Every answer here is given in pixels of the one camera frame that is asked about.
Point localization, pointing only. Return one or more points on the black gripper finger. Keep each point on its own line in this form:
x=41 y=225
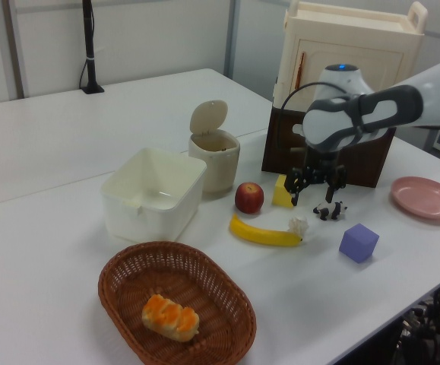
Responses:
x=331 y=186
x=295 y=190

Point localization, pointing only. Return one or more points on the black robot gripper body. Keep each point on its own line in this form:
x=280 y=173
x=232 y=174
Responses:
x=322 y=163

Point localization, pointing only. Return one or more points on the white paper ball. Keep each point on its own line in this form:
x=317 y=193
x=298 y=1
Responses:
x=298 y=225

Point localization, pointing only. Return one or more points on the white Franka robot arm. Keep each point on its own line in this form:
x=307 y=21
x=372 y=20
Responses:
x=375 y=110

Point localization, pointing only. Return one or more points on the small beige lidded trash can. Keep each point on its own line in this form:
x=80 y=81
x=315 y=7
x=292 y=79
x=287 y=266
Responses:
x=219 y=167

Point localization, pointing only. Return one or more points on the yellow foam cube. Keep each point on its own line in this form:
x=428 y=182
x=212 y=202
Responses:
x=280 y=194

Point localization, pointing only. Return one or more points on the black and white panda figure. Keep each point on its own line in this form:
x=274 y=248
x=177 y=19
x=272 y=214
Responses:
x=331 y=211

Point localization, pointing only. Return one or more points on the dark brown wooden box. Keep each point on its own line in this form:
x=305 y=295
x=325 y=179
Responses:
x=360 y=163

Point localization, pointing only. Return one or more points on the red apple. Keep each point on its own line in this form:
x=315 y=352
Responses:
x=249 y=197

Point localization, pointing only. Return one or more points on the yellow toy banana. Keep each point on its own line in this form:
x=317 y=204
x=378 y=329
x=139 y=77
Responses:
x=265 y=235

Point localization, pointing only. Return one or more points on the purple foam cube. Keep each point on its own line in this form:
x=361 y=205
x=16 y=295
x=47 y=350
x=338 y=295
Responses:
x=356 y=243

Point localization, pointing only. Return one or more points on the pink plate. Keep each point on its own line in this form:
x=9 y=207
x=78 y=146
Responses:
x=425 y=197

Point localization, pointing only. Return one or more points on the brown wicker basket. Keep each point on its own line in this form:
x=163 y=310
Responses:
x=227 y=315

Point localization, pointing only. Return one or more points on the cream plastic open bin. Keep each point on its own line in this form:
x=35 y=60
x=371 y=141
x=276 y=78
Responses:
x=151 y=213

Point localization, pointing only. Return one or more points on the toy bread loaf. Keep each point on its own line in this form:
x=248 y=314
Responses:
x=170 y=317

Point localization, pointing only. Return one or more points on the black camera pole with base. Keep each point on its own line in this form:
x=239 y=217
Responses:
x=89 y=38

